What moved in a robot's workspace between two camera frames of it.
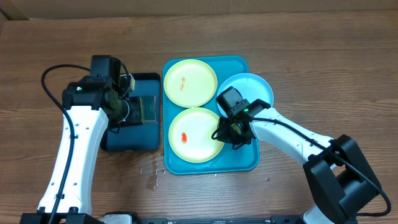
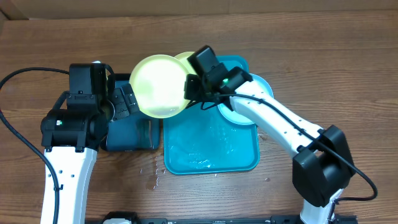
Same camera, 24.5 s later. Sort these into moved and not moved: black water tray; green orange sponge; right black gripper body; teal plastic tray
Moved: right black gripper body; green orange sponge
Not moved: black water tray; teal plastic tray
